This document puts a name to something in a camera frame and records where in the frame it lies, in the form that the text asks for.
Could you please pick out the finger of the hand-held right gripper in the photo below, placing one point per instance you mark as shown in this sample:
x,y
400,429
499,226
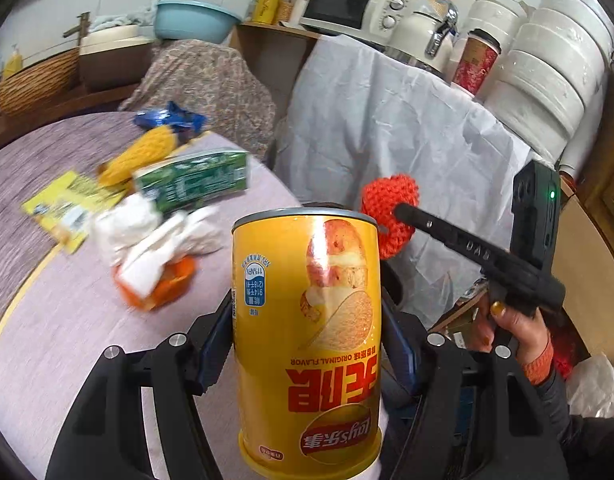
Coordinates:
x,y
447,237

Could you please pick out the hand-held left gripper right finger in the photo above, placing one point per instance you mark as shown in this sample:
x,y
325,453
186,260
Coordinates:
x,y
405,355

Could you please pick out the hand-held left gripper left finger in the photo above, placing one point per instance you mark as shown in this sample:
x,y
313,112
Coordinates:
x,y
220,331

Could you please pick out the red crocheted piece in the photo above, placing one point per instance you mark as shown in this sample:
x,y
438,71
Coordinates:
x,y
382,200

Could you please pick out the yellow potato chip can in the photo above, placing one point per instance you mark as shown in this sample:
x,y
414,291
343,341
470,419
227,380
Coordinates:
x,y
297,310

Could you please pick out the yellow snack packet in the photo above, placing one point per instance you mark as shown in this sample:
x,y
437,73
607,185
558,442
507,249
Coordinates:
x,y
62,200

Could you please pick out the person's right forearm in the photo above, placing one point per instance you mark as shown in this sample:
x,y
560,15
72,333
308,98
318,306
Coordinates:
x,y
577,425

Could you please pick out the person's right hand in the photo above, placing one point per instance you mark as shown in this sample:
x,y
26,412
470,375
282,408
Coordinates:
x,y
524,332

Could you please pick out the crumpled white tissue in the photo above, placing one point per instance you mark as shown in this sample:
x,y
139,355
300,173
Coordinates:
x,y
132,230

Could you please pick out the stack of white foam bowls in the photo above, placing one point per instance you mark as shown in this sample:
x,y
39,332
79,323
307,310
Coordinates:
x,y
552,75

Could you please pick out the green drink carton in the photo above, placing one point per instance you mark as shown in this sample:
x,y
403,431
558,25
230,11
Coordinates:
x,y
197,180

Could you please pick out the purple tablecloth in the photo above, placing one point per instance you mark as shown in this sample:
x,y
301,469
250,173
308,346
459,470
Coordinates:
x,y
62,310

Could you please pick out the red paper cup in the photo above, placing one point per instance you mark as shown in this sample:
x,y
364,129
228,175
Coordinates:
x,y
474,62

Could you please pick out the white plastic bag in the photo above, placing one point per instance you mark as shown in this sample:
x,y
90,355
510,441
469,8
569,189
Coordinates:
x,y
599,390

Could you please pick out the yellow knitted corn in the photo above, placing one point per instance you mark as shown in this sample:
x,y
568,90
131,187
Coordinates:
x,y
137,155

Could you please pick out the white electric kettle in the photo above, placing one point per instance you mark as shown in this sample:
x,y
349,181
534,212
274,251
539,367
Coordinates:
x,y
412,30

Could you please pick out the blue snack wrapper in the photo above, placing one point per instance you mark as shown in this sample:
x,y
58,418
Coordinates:
x,y
172,117

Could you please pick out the floral cloth cover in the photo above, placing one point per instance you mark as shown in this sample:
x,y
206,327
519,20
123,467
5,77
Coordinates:
x,y
202,85

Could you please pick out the wooden cabinet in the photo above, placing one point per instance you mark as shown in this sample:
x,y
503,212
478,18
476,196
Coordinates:
x,y
267,60

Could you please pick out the white microwave oven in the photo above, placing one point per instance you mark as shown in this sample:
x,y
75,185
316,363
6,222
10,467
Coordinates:
x,y
337,5

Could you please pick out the wicker basket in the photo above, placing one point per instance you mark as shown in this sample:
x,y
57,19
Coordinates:
x,y
37,85

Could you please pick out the light blue plastic basin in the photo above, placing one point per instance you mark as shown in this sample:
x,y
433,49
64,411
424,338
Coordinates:
x,y
192,20

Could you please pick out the light blue cloth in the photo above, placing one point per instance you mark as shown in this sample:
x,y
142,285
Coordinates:
x,y
122,20

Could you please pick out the yellow bottle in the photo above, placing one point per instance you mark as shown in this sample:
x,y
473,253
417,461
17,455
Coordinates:
x,y
13,62

